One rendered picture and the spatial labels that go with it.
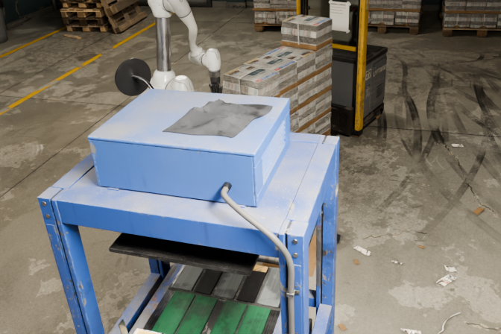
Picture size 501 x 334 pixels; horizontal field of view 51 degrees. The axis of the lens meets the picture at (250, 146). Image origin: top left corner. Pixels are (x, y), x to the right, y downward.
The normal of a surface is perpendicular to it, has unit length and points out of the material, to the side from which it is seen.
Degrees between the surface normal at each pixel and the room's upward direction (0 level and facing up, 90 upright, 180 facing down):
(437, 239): 0
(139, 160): 90
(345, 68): 90
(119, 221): 90
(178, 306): 0
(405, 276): 0
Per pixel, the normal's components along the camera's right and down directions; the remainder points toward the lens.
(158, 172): -0.30, 0.46
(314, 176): -0.05, -0.88
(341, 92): -0.61, 0.40
